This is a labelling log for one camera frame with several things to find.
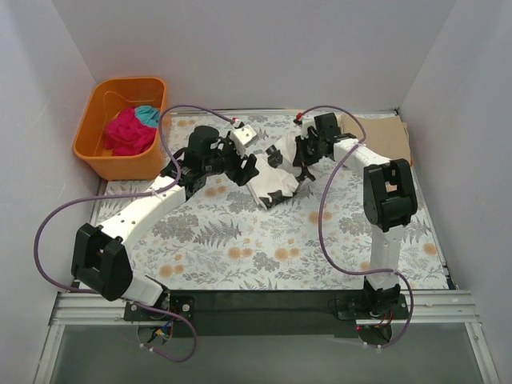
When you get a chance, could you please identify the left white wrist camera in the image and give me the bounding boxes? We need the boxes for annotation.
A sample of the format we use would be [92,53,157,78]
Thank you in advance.
[229,118,257,157]

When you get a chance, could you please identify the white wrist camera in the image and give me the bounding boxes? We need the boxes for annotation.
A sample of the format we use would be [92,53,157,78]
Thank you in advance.
[294,114,318,139]
[229,118,257,157]

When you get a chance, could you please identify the crumpled magenta shirt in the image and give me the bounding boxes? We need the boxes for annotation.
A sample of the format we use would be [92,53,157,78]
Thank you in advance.
[103,107,157,156]

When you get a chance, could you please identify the crumpled teal shirt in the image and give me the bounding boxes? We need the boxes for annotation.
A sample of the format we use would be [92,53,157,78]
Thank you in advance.
[134,106,160,129]

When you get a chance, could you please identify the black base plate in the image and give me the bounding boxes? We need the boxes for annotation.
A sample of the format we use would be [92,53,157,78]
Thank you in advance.
[123,288,411,339]

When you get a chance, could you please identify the folded beige shirt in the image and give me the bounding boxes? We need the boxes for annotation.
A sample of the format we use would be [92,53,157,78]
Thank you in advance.
[357,115,412,164]

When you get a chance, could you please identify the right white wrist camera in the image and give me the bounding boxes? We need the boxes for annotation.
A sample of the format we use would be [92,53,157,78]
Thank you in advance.
[294,114,318,139]

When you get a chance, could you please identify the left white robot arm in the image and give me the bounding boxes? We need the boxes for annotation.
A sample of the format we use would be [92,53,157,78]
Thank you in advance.
[71,125,258,320]

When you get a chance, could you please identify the white t shirt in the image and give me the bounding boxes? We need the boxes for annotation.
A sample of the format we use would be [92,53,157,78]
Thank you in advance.
[247,134,316,210]

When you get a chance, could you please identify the orange plastic basket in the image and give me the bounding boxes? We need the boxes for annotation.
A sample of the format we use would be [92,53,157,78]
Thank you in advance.
[73,77,167,181]

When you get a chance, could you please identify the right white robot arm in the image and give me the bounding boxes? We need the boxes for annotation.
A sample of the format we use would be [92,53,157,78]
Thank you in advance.
[292,113,418,318]

